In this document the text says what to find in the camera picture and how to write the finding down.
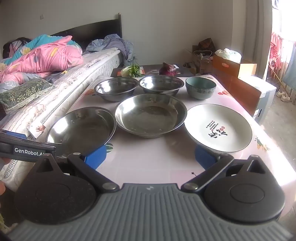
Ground dark wooden headboard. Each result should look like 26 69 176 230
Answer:
50 13 122 50

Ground stainless steel bowl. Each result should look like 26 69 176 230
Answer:
94 77 139 103
138 75 185 97

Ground white ceramic plate with print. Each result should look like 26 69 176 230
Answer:
184 104 253 153

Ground brown cardboard box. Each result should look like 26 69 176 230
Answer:
212 54 258 78

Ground large stainless steel plate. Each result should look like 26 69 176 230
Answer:
46 107 117 158
115 94 187 138

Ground white appliance box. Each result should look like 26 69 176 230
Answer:
238 75 277 126

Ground napa cabbage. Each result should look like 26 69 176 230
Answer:
121 64 145 78

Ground teal ceramic bowl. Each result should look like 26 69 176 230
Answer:
185 77 217 100

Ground open cardboard box with clutter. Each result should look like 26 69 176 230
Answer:
184 48 214 75

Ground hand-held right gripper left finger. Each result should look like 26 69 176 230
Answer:
35 145 120 193

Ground dark cloth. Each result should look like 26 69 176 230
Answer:
2 38 32 58

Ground grey-blue crumpled clothes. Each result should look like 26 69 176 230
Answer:
82 34 135 68

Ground pink hanging clothes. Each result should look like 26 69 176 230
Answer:
270 31 287 70

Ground green leaf-print pillow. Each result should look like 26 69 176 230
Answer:
0 77 56 112

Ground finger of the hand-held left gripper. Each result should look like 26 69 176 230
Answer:
0 130 70 164

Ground pink floral quilt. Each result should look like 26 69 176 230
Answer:
0 34 84 85

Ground mattress label card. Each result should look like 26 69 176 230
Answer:
29 124 48 140

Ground brown bag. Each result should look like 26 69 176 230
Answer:
198 38 217 53

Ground red cabbage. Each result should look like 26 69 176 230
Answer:
159 62 177 76

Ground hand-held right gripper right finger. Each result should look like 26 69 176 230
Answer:
181 145 267 193

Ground white shoes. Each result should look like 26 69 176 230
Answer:
277 91 292 102

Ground dark low table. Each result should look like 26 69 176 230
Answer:
110 64 197 78

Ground white plastic bag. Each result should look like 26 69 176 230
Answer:
214 48 242 64

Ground white mattress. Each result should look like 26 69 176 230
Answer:
0 47 123 193

